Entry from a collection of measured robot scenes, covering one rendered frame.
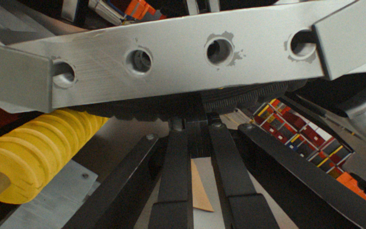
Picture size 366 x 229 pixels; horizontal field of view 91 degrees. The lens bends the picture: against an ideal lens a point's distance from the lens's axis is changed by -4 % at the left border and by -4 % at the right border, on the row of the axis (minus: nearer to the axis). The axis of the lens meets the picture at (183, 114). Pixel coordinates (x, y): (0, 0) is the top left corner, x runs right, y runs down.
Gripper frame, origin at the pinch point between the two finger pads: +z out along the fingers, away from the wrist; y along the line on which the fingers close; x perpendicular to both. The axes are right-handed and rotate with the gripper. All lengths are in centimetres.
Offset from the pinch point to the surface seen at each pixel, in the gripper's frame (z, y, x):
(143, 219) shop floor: 44, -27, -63
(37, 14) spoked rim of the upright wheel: 3.9, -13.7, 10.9
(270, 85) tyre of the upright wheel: 3.6, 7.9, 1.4
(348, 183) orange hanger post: 226, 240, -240
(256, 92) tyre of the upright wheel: 3.6, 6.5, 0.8
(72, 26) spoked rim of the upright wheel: 3.9, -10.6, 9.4
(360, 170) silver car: 144, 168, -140
